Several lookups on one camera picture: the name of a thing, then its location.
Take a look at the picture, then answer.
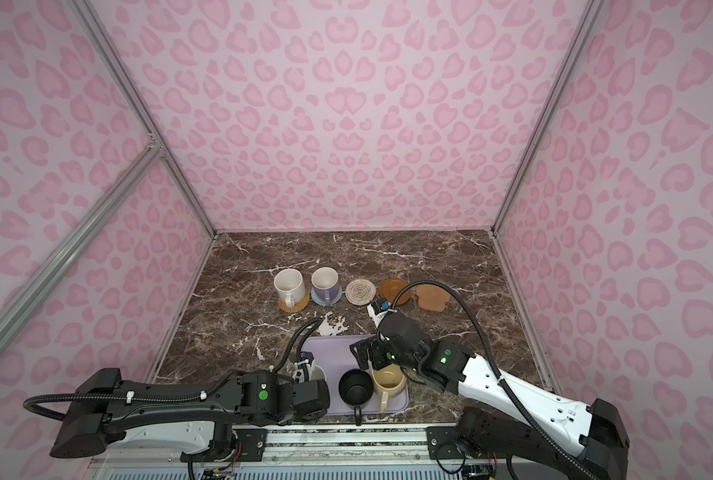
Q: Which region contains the white mug blue handle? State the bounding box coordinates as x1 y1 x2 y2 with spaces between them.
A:
306 362 326 381

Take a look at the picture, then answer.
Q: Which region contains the brown wooden round coaster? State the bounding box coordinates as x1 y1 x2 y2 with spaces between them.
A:
378 278 412 305

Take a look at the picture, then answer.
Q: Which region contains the aluminium frame diagonal bar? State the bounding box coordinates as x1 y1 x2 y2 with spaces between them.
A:
0 141 162 356

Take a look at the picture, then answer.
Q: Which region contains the cork paw shaped coaster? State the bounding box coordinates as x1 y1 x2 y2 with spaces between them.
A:
416 284 452 313

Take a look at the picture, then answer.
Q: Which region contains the orange woven rattan coaster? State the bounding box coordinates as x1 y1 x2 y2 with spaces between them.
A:
278 292 310 314

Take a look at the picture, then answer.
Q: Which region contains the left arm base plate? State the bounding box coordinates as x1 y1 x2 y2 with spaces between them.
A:
180 424 268 463

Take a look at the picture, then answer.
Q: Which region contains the beige yellow mug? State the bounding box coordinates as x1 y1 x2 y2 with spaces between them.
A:
371 365 408 413

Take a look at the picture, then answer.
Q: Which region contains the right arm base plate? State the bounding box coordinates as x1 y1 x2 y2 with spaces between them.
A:
425 424 513 462

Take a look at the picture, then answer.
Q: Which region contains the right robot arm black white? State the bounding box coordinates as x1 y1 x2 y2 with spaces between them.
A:
350 311 631 479

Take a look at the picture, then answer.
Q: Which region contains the grey blue round coaster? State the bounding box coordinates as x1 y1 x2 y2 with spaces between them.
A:
310 285 342 307

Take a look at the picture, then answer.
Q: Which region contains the lavender serving tray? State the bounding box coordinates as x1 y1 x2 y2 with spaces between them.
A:
302 335 410 417

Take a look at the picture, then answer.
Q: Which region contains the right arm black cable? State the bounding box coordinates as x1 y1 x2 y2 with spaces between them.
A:
389 280 592 480

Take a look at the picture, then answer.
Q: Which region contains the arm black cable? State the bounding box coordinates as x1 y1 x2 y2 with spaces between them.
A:
389 280 592 480
22 317 324 421

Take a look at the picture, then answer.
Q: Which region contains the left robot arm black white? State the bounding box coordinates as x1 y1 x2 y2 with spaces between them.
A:
24 368 330 459

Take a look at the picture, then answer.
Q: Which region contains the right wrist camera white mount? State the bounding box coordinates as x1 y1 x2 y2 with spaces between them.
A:
368 298 396 322

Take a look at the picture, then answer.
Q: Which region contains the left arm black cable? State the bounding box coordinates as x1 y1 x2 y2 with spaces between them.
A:
22 317 324 421

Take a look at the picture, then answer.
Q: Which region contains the aluminium mounting rail front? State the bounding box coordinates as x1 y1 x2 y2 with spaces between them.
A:
82 422 613 480

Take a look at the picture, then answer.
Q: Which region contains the white woven round coaster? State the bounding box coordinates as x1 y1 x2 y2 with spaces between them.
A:
344 278 377 306

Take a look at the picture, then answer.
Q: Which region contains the black mug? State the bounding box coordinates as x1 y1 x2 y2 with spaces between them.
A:
338 369 374 427

